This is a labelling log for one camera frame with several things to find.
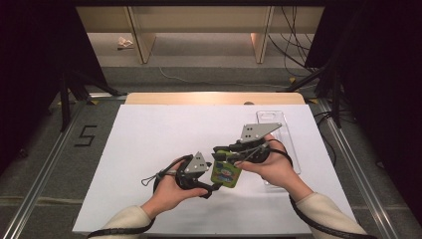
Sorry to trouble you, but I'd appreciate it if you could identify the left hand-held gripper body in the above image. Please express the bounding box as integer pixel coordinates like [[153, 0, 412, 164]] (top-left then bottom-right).
[[174, 151, 211, 192]]

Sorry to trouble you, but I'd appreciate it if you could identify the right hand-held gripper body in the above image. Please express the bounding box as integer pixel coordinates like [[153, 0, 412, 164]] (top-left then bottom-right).
[[228, 122, 284, 164]]

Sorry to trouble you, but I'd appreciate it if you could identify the green cartoon phone case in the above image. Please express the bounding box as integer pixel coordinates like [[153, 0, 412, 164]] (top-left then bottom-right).
[[210, 148, 243, 189]]

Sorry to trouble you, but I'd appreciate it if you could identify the clear plastic tray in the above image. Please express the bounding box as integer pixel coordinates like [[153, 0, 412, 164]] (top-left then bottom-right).
[[255, 110, 303, 187]]

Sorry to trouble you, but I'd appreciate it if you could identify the person's left hand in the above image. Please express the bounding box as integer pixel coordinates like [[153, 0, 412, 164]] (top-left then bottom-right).
[[145, 166, 209, 216]]

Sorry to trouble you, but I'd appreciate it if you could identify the person's right hand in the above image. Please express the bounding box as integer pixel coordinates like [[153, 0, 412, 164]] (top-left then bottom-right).
[[233, 133, 315, 202]]

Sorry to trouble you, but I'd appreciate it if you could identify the light wooden table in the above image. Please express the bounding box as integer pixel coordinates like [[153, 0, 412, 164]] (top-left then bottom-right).
[[124, 92, 307, 106]]

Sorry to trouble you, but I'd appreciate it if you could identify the white table mat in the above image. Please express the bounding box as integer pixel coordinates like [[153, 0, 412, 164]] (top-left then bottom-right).
[[72, 104, 359, 236]]

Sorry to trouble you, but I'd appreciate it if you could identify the black tripod stand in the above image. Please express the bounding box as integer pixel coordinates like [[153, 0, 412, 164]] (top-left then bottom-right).
[[277, 64, 346, 128], [58, 66, 128, 133]]

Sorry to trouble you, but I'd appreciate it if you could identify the light wooden desk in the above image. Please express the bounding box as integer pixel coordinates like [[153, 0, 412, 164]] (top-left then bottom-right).
[[75, 5, 325, 65]]

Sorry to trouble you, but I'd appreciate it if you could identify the dark curtain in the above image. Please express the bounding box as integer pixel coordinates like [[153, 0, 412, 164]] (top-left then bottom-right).
[[304, 0, 422, 227], [0, 0, 107, 173]]

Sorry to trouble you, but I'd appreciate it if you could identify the crumpled white paper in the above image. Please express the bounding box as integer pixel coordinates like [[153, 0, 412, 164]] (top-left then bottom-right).
[[116, 36, 134, 51]]

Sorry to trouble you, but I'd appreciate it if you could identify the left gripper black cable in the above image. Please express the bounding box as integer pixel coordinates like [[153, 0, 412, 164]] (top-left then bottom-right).
[[87, 153, 194, 239]]

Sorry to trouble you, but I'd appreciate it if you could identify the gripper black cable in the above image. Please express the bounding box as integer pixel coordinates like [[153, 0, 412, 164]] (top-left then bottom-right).
[[87, 153, 194, 239], [265, 138, 378, 239]]

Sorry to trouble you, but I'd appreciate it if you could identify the grey lanyard cord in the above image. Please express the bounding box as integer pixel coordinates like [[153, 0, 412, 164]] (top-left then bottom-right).
[[140, 170, 178, 187]]

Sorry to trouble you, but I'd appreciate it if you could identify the black floor cable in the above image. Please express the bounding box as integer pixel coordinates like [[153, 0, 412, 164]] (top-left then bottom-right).
[[313, 109, 344, 161]]

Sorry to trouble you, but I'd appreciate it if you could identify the black hanging cable bundle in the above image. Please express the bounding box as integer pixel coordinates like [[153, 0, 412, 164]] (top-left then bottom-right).
[[268, 5, 320, 78]]

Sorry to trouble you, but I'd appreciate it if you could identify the metal floor rail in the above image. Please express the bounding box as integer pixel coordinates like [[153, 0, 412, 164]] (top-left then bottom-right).
[[0, 93, 128, 239], [316, 99, 401, 239]]

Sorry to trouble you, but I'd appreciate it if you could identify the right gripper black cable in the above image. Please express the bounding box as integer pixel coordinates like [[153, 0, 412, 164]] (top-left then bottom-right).
[[265, 138, 378, 239]]

